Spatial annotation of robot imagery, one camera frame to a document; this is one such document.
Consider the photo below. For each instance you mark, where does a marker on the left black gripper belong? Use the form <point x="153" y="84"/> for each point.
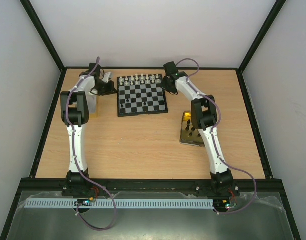
<point x="111" y="90"/>

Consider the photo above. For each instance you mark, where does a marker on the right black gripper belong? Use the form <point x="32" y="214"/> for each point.
<point x="166" y="83"/>

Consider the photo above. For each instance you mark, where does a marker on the silver gold tin lid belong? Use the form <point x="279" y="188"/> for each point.
<point x="93" y="105"/>

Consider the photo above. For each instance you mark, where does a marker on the black silver chess board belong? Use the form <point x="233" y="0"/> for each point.
<point x="141" y="83"/>

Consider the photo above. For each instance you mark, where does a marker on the gold tin with black pieces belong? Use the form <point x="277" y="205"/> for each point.
<point x="188" y="134"/>

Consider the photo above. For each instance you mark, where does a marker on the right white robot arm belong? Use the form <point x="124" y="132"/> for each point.
<point x="205" y="116"/>

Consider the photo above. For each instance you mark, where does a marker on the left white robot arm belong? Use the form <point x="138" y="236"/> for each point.
<point x="76" y="105"/>

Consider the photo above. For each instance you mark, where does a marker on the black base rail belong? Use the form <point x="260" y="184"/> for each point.
<point x="201" y="188"/>

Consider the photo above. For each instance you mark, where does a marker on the white slotted cable duct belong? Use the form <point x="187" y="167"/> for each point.
<point x="57" y="203"/>

